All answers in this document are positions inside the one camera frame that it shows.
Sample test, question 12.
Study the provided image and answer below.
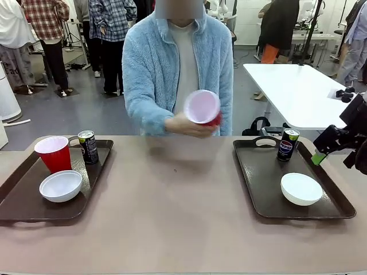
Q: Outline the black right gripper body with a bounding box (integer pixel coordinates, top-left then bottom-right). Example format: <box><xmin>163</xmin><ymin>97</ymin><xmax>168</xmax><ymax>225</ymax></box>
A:
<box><xmin>313</xmin><ymin>124</ymin><xmax>359</xmax><ymax>155</ymax></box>

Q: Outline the black Pepsi can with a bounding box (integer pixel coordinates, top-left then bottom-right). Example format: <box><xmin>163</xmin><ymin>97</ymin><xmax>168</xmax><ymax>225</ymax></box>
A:
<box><xmin>77</xmin><ymin>130</ymin><xmax>100</xmax><ymax>165</ymax></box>
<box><xmin>276</xmin><ymin>128</ymin><xmax>300</xmax><ymax>163</ymax></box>

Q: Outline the white bowl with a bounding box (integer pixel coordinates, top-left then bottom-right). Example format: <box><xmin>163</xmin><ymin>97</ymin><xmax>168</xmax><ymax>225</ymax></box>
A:
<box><xmin>280</xmin><ymin>172</ymin><xmax>323</xmax><ymax>206</ymax></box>
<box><xmin>39</xmin><ymin>170</ymin><xmax>83</xmax><ymax>203</ymax></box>

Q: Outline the red plastic cup white inside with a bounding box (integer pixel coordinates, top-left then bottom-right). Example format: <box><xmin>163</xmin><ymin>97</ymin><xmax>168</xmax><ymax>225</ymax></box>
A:
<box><xmin>183</xmin><ymin>89</ymin><xmax>223</xmax><ymax>127</ymax></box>
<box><xmin>34</xmin><ymin>136</ymin><xmax>72</xmax><ymax>174</ymax></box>

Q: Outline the person's left forearm blue sleeve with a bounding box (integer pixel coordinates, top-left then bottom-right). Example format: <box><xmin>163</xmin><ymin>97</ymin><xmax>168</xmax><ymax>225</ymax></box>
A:
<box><xmin>218</xmin><ymin>94</ymin><xmax>233</xmax><ymax>136</ymax></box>

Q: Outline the person's right forearm blue sleeve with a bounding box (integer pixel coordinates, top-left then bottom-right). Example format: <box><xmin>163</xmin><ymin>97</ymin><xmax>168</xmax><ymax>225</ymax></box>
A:
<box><xmin>139</xmin><ymin>108</ymin><xmax>176</xmax><ymax>136</ymax></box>

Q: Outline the person's right hand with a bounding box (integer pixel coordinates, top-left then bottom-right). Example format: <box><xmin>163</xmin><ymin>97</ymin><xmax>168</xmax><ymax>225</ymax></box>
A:
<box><xmin>165</xmin><ymin>111</ymin><xmax>218</xmax><ymax>139</ymax></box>

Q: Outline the black device on white table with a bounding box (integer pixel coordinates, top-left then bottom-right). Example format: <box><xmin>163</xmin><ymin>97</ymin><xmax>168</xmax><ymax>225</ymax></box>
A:
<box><xmin>335</xmin><ymin>87</ymin><xmax>357</xmax><ymax>103</ymax></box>

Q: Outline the dark brown plastic tray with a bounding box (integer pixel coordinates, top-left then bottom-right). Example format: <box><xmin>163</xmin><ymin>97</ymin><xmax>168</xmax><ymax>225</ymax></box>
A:
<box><xmin>0</xmin><ymin>136</ymin><xmax>114</xmax><ymax>227</ymax></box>
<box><xmin>232</xmin><ymin>136</ymin><xmax>357</xmax><ymax>220</ymax></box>

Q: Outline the white folding table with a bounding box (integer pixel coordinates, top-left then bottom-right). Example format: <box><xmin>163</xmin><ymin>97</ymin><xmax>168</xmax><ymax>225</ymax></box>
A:
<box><xmin>243</xmin><ymin>63</ymin><xmax>349</xmax><ymax>130</ymax></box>

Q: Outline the person in lavender grey clothes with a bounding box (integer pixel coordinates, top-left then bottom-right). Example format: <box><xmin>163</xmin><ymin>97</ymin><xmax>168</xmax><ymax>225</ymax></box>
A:
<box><xmin>337</xmin><ymin>0</ymin><xmax>367</xmax><ymax>84</ymax></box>

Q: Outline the white workbench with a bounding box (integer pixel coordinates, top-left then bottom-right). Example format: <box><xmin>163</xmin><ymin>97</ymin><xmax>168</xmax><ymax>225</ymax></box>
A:
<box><xmin>289</xmin><ymin>30</ymin><xmax>338</xmax><ymax>64</ymax></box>

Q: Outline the black stand pole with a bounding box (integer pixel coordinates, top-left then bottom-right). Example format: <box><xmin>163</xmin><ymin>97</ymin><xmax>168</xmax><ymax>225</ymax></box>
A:
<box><xmin>299</xmin><ymin>0</ymin><xmax>322</xmax><ymax>67</ymax></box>

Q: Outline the person in black top orange trousers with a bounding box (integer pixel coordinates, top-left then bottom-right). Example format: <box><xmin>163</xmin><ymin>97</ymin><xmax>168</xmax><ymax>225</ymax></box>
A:
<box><xmin>257</xmin><ymin>0</ymin><xmax>299</xmax><ymax>65</ymax></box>

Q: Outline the person in blue fleece jacket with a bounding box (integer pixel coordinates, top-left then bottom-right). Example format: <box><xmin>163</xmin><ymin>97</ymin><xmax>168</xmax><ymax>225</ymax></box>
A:
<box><xmin>122</xmin><ymin>5</ymin><xmax>235</xmax><ymax>137</ymax></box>

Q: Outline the person in blue plaid shirt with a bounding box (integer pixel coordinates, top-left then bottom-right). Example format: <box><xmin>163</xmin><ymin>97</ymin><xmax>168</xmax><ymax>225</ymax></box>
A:
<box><xmin>88</xmin><ymin>0</ymin><xmax>138</xmax><ymax>96</ymax></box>

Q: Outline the person in dark trousers white shoes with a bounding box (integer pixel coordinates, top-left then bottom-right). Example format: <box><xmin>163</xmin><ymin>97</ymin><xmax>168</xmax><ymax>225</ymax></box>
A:
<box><xmin>75</xmin><ymin>0</ymin><xmax>103</xmax><ymax>78</ymax></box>

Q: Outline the black tripod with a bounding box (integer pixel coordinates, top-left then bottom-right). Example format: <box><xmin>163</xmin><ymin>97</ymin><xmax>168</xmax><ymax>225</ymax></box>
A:
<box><xmin>63</xmin><ymin>19</ymin><xmax>87</xmax><ymax>53</ymax></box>

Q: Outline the person in red plaid shirt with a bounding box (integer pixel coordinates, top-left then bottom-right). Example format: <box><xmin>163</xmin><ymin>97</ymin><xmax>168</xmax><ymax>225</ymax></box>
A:
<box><xmin>21</xmin><ymin>0</ymin><xmax>72</xmax><ymax>97</ymax></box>

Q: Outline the white tube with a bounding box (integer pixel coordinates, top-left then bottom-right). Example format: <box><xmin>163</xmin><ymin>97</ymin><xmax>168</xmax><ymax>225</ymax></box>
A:
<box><xmin>2</xmin><ymin>118</ymin><xmax>31</xmax><ymax>125</ymax></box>

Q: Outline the white cylindrical appliance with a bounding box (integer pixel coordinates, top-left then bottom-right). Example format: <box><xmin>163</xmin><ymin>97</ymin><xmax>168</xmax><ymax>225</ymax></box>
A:
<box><xmin>0</xmin><ymin>61</ymin><xmax>23</xmax><ymax>124</ymax></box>

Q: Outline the person in white shirt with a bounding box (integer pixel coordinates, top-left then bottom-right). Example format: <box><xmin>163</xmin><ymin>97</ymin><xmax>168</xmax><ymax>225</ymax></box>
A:
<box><xmin>0</xmin><ymin>0</ymin><xmax>37</xmax><ymax>88</ymax></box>

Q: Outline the black bag with handles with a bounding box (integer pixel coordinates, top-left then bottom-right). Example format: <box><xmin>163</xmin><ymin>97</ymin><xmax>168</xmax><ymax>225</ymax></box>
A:
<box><xmin>242</xmin><ymin>116</ymin><xmax>271</xmax><ymax>136</ymax></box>

